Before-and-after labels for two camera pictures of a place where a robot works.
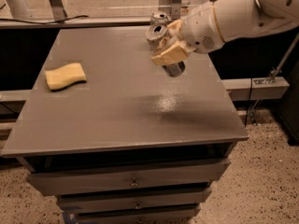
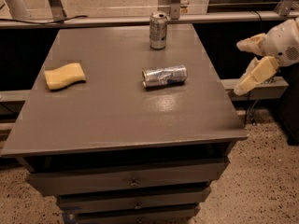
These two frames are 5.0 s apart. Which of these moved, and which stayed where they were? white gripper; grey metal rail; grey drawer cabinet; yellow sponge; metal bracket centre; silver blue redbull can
Moved: silver blue redbull can; white gripper
Stayed: metal bracket centre; grey metal rail; grey drawer cabinet; yellow sponge
